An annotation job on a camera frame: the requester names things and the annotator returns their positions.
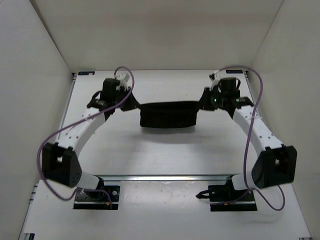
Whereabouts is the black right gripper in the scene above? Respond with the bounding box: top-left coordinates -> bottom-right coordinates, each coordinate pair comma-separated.
195,87 -> 227,112

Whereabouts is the black skirt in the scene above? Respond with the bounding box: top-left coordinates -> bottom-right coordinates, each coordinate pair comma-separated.
129,100 -> 199,129

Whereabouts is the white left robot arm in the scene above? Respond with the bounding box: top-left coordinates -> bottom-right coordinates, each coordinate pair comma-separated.
36,73 -> 134,202

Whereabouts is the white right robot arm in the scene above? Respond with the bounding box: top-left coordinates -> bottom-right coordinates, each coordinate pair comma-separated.
199,76 -> 298,201

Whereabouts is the blue right corner label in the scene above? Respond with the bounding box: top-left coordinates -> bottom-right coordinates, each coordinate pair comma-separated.
225,69 -> 243,74

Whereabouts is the blue corner label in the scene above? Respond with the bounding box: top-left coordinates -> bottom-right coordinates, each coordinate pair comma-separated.
225,69 -> 243,74
77,71 -> 95,76

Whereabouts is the blue left corner label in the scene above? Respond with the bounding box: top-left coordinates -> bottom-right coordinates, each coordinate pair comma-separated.
77,71 -> 95,76

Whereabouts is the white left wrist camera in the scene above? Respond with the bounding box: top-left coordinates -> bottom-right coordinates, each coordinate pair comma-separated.
114,73 -> 130,91

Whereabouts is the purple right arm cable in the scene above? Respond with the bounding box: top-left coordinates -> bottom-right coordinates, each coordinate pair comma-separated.
209,65 -> 286,211

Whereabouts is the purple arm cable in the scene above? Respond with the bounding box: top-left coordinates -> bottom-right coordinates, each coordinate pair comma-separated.
209,65 -> 286,211
36,65 -> 136,208

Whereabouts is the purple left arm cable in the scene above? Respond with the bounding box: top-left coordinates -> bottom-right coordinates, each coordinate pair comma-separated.
36,65 -> 136,208

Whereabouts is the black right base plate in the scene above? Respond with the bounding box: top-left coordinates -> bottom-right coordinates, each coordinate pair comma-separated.
208,183 -> 258,212

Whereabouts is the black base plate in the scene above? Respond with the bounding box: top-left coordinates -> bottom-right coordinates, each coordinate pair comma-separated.
73,182 -> 121,211
208,183 -> 258,212

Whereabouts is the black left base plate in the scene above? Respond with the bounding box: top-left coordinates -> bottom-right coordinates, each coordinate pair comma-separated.
73,182 -> 121,211

